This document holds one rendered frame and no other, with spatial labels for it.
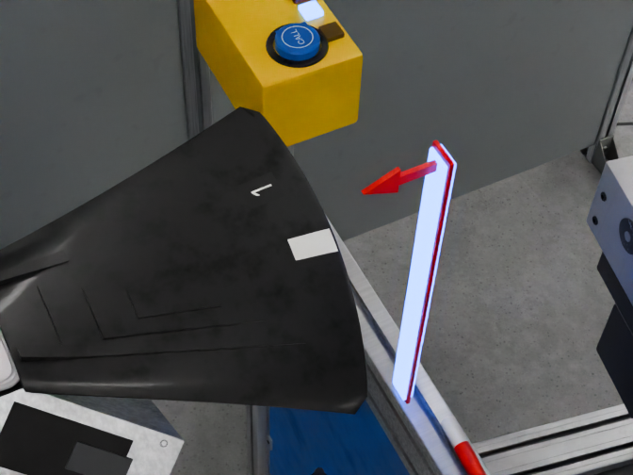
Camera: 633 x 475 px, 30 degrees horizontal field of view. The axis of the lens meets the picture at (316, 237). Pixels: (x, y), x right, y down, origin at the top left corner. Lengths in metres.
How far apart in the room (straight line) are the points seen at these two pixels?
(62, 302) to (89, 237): 0.05
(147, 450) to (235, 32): 0.39
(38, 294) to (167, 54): 0.94
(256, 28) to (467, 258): 1.26
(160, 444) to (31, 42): 0.79
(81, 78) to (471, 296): 0.91
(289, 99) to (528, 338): 1.21
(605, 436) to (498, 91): 0.64
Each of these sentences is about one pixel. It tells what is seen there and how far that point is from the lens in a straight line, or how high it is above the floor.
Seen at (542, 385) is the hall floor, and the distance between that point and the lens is 2.14.
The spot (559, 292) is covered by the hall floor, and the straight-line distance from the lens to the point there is 2.25.
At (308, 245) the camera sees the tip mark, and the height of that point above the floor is 1.16.
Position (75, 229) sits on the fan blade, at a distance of 0.79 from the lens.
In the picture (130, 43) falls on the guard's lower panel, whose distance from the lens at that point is 1.63.
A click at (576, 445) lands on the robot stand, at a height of 0.23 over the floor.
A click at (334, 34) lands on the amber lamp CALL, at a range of 1.06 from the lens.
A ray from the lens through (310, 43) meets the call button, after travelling 1.05.
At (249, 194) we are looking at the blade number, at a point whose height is 1.18.
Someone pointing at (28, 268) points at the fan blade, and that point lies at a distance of 0.77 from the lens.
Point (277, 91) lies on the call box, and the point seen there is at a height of 1.06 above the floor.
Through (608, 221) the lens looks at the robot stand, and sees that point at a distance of 1.14.
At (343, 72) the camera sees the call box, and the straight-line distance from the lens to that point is 1.06.
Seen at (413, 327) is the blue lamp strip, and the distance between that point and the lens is 0.98.
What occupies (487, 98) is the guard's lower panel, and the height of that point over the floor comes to 0.31.
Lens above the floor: 1.80
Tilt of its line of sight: 53 degrees down
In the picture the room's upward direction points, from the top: 3 degrees clockwise
